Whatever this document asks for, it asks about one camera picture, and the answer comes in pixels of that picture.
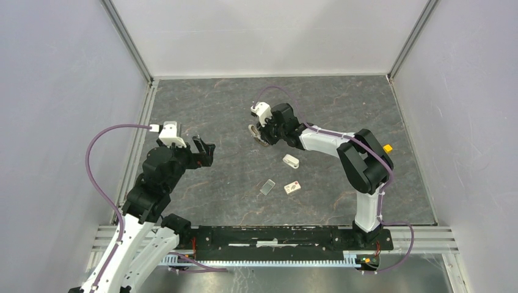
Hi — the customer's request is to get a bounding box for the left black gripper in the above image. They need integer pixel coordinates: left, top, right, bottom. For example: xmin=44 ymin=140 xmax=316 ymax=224
xmin=158 ymin=135 xmax=215 ymax=191

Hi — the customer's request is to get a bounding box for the white plastic hook piece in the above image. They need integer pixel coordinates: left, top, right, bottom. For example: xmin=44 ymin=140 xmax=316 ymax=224
xmin=282 ymin=154 xmax=300 ymax=169

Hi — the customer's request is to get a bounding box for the staples tray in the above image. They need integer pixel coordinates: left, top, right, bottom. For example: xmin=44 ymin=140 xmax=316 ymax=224
xmin=260 ymin=179 xmax=275 ymax=195

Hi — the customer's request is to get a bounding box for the small white staples box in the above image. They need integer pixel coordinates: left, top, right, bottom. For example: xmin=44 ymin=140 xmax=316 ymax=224
xmin=283 ymin=181 xmax=301 ymax=195

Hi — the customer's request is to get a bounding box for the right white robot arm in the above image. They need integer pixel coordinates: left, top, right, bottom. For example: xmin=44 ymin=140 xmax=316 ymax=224
xmin=249 ymin=102 xmax=394 ymax=249

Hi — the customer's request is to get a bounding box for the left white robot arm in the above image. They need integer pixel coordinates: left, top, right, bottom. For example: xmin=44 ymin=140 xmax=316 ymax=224
xmin=70 ymin=136 xmax=216 ymax=292

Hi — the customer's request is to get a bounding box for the yellow cube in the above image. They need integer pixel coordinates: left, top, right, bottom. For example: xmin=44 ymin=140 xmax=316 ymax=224
xmin=382 ymin=144 xmax=393 ymax=154

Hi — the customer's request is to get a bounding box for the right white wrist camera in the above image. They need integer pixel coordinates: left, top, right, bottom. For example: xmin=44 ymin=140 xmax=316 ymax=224
xmin=250 ymin=102 xmax=272 ymax=127

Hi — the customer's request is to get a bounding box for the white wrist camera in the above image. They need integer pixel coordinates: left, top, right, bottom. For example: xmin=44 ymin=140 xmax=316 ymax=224
xmin=149 ymin=121 xmax=187 ymax=148
xmin=250 ymin=102 xmax=272 ymax=127

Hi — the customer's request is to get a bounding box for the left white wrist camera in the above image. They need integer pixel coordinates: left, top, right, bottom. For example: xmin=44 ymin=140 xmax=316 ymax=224
xmin=149 ymin=121 xmax=187 ymax=148

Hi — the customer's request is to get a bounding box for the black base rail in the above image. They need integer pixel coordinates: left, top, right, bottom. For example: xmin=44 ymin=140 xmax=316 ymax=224
xmin=177 ymin=225 xmax=394 ymax=261

